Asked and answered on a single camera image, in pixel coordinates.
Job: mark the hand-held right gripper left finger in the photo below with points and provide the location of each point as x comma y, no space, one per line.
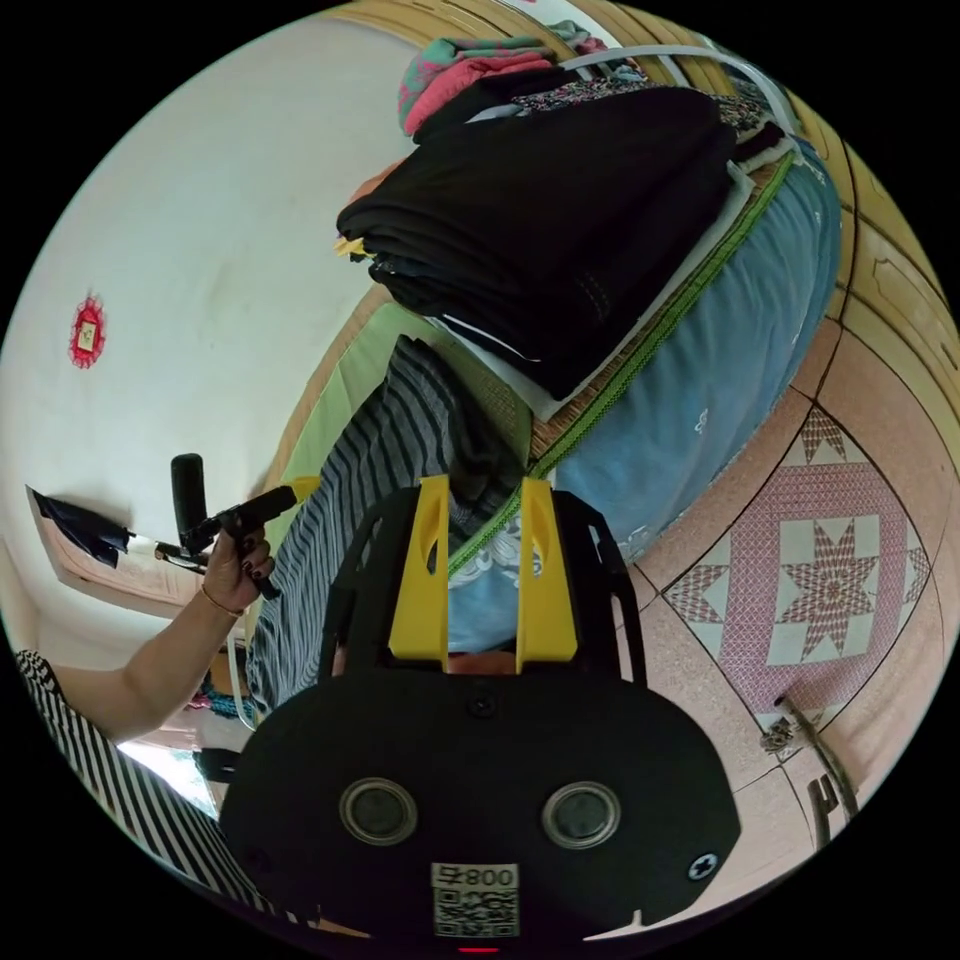
420,585

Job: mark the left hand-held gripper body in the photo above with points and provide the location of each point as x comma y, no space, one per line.
251,511

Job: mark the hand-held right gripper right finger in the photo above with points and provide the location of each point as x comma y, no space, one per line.
546,592

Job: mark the black and green striped pants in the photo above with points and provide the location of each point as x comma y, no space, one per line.
360,472

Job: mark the person's left forearm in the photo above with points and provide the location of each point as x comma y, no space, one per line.
142,671

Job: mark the person's left hand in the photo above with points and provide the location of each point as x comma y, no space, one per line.
236,570

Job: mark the bed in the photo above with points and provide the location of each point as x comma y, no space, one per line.
712,360

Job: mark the person's body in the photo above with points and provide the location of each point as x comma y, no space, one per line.
112,780

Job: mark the pile of clothes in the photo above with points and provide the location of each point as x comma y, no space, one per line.
562,225

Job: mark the red wall ornament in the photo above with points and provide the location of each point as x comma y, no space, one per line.
88,332

